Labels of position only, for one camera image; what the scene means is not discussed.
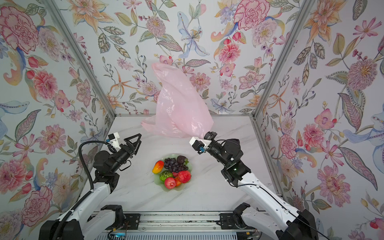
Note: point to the small red apple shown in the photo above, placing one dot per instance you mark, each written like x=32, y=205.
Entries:
x=170, y=183

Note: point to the red yellow mango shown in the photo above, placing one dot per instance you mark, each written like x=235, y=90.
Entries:
x=158, y=167

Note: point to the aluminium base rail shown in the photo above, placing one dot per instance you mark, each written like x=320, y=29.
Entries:
x=205, y=221

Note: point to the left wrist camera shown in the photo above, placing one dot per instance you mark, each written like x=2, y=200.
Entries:
x=113, y=142

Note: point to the light green plate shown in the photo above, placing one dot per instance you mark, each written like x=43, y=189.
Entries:
x=157, y=180

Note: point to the dark purple grape bunch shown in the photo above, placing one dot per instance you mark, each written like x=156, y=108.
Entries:
x=171, y=164

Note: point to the pink plastic bag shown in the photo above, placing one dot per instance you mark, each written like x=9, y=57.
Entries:
x=181, y=112

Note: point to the green custard apple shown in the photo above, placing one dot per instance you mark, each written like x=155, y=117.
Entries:
x=166, y=174

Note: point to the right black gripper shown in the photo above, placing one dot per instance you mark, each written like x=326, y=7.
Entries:
x=210, y=138

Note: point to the orange red mango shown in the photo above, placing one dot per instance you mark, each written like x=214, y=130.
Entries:
x=178, y=182

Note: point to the dark brown mangosteen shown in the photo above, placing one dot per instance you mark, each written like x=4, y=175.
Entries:
x=181, y=160

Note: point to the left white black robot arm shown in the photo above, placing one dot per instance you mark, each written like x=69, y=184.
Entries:
x=79, y=223

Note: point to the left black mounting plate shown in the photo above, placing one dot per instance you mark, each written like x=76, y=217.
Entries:
x=130, y=222

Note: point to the black mounting plate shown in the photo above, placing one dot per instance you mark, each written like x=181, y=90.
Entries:
x=130, y=222
x=230, y=221

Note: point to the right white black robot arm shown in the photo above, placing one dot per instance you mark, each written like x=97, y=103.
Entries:
x=279, y=220

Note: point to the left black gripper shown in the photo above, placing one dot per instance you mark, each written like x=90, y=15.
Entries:
x=128, y=150

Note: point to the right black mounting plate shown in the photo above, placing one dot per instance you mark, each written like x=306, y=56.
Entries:
x=230, y=221

